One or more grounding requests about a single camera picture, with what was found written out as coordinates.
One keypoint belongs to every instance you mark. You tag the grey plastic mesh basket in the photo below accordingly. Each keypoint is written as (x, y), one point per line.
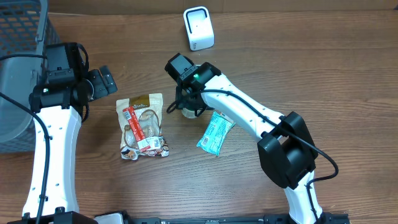
(25, 32)

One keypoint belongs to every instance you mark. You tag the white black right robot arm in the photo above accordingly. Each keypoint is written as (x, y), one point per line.
(286, 149)

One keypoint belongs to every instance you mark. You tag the red snack stick packet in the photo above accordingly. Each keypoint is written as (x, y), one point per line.
(142, 142)

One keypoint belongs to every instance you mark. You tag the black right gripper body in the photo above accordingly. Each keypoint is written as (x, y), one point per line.
(195, 104)

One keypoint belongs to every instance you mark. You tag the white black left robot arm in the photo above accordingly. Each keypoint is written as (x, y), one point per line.
(59, 105)

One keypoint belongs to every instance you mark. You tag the green lid jar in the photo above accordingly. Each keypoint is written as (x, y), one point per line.
(190, 114)

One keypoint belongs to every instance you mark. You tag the teal snack packet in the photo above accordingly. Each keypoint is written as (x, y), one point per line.
(215, 134)

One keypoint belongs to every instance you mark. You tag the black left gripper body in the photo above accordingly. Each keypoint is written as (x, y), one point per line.
(98, 85)

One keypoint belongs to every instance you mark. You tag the beige nut snack pouch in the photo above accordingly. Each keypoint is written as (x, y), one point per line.
(148, 109)

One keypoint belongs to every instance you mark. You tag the white barcode scanner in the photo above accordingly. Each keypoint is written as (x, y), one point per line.
(199, 28)

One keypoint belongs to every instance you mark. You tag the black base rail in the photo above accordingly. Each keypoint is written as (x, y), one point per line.
(123, 217)

